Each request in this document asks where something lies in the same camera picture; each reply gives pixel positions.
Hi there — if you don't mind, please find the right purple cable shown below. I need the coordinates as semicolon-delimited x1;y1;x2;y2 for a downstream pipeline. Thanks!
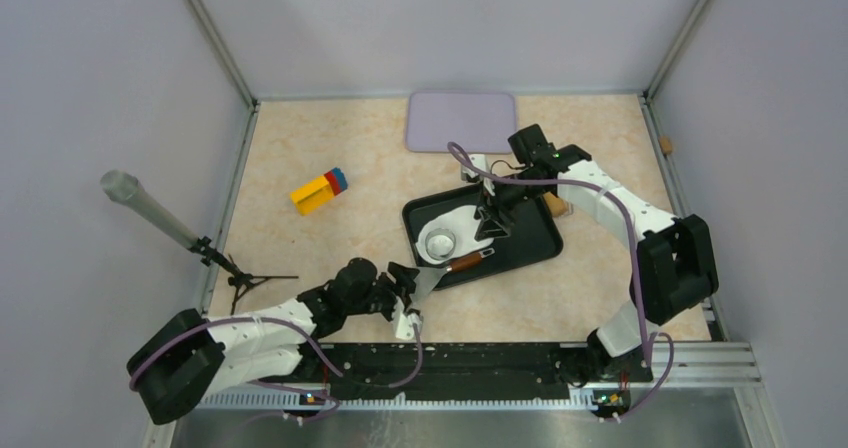
447;141;676;424

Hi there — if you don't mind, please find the wooden dough roller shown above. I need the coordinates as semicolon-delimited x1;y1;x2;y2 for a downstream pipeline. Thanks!
542;193;573;218

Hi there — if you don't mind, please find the small wooden cork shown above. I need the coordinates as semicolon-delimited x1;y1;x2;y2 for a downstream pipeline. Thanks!
657;135;674;156

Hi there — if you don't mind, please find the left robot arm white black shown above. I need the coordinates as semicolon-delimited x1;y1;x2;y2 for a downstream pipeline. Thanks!
127;258;434;425

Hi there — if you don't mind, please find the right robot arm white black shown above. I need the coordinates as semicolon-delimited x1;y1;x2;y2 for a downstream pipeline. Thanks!
449;124;719;381

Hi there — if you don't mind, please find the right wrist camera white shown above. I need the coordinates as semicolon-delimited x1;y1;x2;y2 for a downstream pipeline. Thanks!
460;154;489;183

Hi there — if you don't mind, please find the black baking tray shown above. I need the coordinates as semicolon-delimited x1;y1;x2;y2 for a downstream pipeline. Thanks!
401;185;564;291

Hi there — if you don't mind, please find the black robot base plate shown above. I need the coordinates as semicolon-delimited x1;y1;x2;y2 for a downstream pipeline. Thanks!
263;342;653;402

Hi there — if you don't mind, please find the metal scraper wooden handle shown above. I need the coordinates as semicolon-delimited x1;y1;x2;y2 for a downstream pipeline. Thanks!
410;247;495;305

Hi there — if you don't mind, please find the lilac rectangular tray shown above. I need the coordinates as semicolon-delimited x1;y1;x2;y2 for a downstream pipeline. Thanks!
405;90;518;154

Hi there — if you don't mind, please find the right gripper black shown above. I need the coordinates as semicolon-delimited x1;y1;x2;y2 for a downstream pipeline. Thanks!
475;170;548;241

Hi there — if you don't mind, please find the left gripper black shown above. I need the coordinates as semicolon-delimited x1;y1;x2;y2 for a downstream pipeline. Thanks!
345;263;420;323

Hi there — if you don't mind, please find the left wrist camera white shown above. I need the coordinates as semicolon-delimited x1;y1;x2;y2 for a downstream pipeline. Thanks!
391;298;422;341

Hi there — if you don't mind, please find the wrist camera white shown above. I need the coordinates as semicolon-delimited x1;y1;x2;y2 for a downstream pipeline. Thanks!
391;298;422;341
460;154;489;183

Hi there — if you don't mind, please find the grey microphone on tripod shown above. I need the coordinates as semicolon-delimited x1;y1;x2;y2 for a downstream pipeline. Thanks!
99;169;298;314

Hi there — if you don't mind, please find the yellow red blue toy block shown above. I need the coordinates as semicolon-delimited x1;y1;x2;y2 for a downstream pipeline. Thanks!
290;167;348;216

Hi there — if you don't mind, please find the clear glass cup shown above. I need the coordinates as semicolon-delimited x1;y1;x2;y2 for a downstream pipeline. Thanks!
424;228;456;262

